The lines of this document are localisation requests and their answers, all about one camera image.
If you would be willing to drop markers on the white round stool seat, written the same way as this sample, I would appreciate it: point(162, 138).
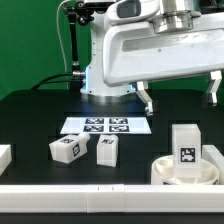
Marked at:
point(163, 173)

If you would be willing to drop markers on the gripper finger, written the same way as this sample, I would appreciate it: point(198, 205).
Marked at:
point(214, 81)

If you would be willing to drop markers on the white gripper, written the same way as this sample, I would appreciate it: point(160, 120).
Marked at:
point(134, 52)

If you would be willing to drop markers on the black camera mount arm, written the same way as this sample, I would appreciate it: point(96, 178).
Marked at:
point(80, 14)

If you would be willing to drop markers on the white marker sheet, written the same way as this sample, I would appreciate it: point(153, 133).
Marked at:
point(106, 125)

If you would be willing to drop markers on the white barrier block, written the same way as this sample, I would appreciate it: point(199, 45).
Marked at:
point(5, 157)
point(214, 156)

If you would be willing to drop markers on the white right barrier block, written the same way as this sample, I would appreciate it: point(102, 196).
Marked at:
point(214, 156)

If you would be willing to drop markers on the white left barrier block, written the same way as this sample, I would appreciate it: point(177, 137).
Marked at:
point(5, 157)

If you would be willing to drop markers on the white front barrier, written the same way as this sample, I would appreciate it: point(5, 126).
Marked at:
point(111, 198)

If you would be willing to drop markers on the camera on mount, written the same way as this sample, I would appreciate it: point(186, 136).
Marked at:
point(98, 5)

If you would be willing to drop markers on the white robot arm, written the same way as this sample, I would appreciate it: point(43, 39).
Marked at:
point(165, 16)

